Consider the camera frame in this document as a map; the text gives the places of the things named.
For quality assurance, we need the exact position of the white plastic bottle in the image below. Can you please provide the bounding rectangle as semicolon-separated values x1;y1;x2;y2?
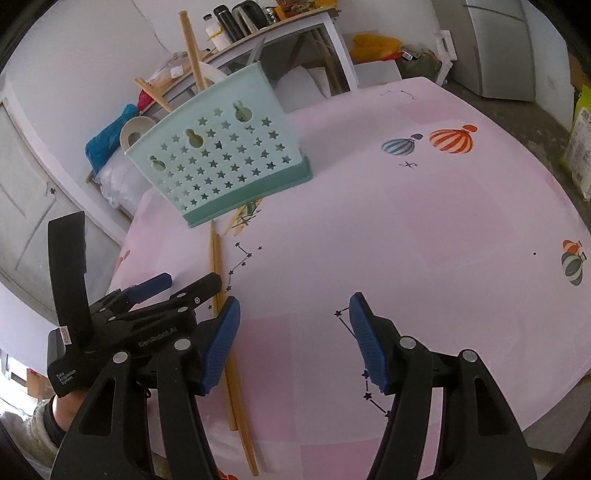
204;14;231;51

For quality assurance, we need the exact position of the mint green utensil holder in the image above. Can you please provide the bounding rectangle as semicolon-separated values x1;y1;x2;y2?
126;63;312;227

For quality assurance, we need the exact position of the silver refrigerator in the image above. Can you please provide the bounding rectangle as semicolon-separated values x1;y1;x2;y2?
433;0;535;102

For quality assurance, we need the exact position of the white side table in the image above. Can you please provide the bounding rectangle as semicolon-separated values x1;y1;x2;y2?
138;6;362;107

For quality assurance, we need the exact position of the red plastic bag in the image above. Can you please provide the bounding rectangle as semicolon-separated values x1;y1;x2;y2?
136;90;154;112

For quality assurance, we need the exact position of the cream ceramic soup spoon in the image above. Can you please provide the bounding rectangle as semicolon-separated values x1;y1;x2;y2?
119;116;156;151

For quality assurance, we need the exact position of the white plastic rice paddle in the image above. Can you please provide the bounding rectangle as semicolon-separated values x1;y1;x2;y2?
198;61;228;84

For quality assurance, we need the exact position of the left human hand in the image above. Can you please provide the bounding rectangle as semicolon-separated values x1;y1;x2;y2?
52;390;88;432

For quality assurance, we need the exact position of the black electric kettle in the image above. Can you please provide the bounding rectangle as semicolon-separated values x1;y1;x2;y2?
231;0;270;35

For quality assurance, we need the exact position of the yellow plastic bag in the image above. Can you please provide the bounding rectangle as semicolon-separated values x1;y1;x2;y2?
349;33;404;64

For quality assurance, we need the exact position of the clear bag of noodles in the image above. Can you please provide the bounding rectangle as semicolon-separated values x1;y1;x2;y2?
147;51;191;92

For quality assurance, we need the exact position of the yellow green rice bag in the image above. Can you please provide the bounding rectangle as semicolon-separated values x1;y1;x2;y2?
561;85;591;202

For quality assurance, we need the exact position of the large wrapped white bundle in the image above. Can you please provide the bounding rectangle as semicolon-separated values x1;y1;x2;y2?
96;155;151;219

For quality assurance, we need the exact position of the pink balloon pattern tablecloth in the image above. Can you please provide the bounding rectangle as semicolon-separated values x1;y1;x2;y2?
108;75;591;480

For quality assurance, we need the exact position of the white panel door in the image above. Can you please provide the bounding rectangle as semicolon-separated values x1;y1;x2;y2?
0;87;126;324

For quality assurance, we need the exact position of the black thermos flask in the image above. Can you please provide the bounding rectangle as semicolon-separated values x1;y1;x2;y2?
213;5;245;43

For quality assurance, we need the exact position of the blue plastic bag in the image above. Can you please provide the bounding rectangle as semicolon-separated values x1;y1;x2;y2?
84;104;139;175

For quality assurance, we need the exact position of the white sack under table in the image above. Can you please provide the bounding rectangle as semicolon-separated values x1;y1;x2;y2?
274;66;332;113

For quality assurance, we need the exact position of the wooden chopstick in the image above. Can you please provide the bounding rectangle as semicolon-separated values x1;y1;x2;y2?
134;78;173;112
211;228;259;477
209;220;238;431
178;11;206;92

